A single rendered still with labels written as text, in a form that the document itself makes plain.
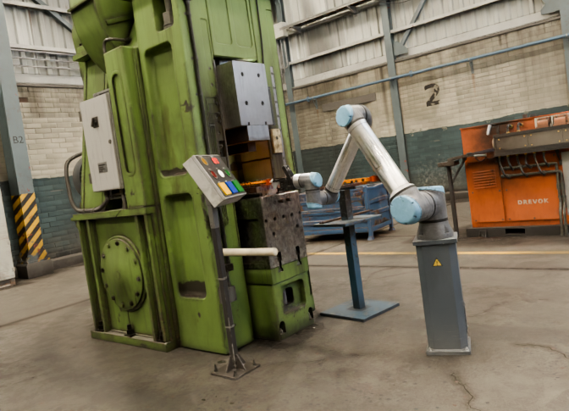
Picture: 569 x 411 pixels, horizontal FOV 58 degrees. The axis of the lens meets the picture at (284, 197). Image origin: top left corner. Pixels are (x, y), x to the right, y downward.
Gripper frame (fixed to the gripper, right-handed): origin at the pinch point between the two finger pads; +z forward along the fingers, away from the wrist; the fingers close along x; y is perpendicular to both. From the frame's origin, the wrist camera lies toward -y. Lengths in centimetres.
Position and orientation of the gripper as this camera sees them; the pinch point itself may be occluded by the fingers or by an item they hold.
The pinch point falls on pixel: (272, 180)
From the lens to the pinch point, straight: 327.8
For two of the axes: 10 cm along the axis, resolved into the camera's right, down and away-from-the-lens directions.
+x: 6.4, -1.3, 7.6
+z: -7.6, 0.5, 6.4
